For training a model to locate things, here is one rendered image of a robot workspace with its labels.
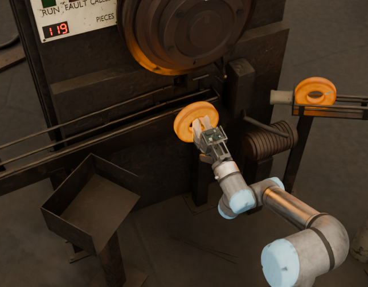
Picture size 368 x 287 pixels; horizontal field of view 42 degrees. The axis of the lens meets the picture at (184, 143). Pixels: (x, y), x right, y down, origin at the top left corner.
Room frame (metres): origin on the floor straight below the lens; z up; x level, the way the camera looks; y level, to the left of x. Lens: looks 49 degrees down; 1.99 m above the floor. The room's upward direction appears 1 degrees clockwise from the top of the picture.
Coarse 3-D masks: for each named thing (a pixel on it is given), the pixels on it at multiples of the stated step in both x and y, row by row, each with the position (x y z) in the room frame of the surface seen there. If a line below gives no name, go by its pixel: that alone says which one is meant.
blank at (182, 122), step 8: (192, 104) 1.13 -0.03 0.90; (200, 104) 1.13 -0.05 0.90; (208, 104) 1.14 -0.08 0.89; (184, 112) 1.11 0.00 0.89; (192, 112) 1.10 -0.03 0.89; (200, 112) 1.11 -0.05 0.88; (208, 112) 1.13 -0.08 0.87; (216, 112) 1.14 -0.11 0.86; (176, 120) 1.10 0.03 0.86; (184, 120) 1.09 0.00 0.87; (192, 120) 1.10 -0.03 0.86; (216, 120) 1.14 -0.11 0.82; (176, 128) 1.08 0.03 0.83; (184, 128) 1.09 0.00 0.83; (192, 128) 1.12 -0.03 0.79; (184, 136) 1.09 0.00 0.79; (192, 136) 1.10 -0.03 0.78
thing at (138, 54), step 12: (132, 0) 1.23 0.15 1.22; (252, 0) 1.41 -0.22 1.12; (120, 12) 1.28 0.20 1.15; (132, 12) 1.23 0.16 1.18; (252, 12) 1.41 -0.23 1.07; (132, 24) 1.23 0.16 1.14; (132, 36) 1.23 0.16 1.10; (240, 36) 1.40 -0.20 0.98; (132, 48) 1.23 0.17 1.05; (144, 60) 1.24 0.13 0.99; (156, 72) 1.26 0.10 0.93; (168, 72) 1.28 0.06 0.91; (180, 72) 1.30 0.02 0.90
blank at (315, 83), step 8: (304, 80) 1.41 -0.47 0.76; (312, 80) 1.40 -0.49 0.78; (320, 80) 1.39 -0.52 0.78; (328, 80) 1.40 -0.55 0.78; (296, 88) 1.41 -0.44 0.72; (304, 88) 1.39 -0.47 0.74; (312, 88) 1.38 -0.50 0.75; (320, 88) 1.38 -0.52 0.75; (328, 88) 1.37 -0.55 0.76; (296, 96) 1.39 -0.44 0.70; (304, 96) 1.39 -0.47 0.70; (328, 96) 1.37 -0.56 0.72; (328, 104) 1.37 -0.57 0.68
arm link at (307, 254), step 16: (288, 240) 0.60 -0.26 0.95; (304, 240) 0.60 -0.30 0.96; (320, 240) 0.60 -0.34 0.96; (272, 256) 0.56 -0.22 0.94; (288, 256) 0.55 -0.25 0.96; (304, 256) 0.56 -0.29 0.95; (320, 256) 0.56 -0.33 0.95; (272, 272) 0.54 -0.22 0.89; (288, 272) 0.52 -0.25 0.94; (304, 272) 0.53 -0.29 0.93; (320, 272) 0.54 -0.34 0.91
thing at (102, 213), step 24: (96, 168) 1.06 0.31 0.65; (120, 168) 1.00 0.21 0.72; (72, 192) 0.96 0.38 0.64; (96, 192) 0.98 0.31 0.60; (120, 192) 0.98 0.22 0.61; (48, 216) 0.83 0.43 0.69; (72, 216) 0.89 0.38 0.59; (96, 216) 0.89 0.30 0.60; (120, 216) 0.89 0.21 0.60; (72, 240) 0.79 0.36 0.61; (96, 240) 0.80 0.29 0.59; (120, 264) 0.92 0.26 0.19
